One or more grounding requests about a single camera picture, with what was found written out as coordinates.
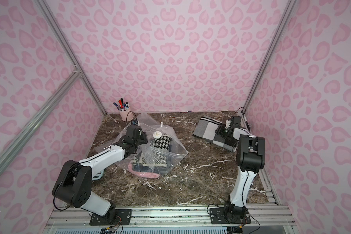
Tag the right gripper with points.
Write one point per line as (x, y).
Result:
(222, 130)

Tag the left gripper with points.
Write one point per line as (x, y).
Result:
(139, 140)

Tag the grey white checked blanket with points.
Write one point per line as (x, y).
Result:
(206, 130)

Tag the black white houndstooth blanket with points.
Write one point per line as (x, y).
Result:
(162, 146)

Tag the clear plastic vacuum bag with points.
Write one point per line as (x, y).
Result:
(177, 151)

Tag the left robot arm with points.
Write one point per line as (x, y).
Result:
(74, 183)

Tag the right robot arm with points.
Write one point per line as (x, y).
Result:
(250, 158)

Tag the white bag valve cap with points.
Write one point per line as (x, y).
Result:
(157, 134)

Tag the dark blanket in bag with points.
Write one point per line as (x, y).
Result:
(159, 166)

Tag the pink folded blanket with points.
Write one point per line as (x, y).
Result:
(142, 174)

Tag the pink pen cup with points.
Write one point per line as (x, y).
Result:
(127, 115)

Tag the blue marker pen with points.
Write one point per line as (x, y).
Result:
(117, 106)

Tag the light blue calculator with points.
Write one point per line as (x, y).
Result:
(98, 176)

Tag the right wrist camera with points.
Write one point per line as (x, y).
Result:
(233, 123)

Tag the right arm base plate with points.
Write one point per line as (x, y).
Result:
(236, 215)

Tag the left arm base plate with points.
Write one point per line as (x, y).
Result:
(109, 218)

